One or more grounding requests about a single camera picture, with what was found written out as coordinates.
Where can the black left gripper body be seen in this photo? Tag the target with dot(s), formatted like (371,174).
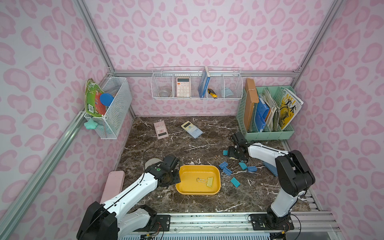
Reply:
(172,177)

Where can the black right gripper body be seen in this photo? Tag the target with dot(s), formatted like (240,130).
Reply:
(234,152)

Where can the white tape roll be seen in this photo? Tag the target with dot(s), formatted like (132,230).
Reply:
(152,162)

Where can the yellow plastic storage box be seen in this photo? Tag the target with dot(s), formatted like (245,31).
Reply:
(189,184)

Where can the yellow binder clip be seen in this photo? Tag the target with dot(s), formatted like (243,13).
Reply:
(208,181)

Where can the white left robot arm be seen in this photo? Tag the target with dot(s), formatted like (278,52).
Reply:
(113,218)

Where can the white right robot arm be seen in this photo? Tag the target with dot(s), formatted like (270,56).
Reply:
(294,174)

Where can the blue binder clip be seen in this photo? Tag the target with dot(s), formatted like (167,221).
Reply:
(223,165)
(227,171)
(252,169)

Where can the pink calculator on table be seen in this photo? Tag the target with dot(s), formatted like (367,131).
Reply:
(161,130)

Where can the blue folder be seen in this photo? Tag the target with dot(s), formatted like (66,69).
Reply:
(261,115)

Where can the green plastic file organizer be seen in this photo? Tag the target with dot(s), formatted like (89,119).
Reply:
(266,134)

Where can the yellow blue calculator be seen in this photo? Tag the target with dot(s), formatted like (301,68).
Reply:
(191,129)

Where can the pink pencil case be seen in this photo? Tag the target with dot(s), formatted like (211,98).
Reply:
(113,186)

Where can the brown folder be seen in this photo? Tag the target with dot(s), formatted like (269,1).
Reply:
(252,98)

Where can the yellow black small tool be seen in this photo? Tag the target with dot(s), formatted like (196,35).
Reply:
(212,93)

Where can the yellow art magazine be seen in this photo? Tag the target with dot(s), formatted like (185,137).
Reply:
(291,104)

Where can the blue book in basket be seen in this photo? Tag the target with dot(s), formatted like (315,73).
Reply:
(203,86)

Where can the clear tape roll in basket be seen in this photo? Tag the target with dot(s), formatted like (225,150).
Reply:
(165,93)

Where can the pink calculator in basket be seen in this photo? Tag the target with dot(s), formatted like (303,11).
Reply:
(183,88)

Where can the mint star toy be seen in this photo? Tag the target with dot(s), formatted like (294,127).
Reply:
(90,124)

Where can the blue round disc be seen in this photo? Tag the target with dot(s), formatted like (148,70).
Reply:
(106,99)

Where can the green snack package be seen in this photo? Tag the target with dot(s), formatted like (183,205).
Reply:
(93,105)

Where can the metal base rail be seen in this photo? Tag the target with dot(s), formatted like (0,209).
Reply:
(317,225)

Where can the white wire basket left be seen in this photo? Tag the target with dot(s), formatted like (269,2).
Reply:
(110,124)

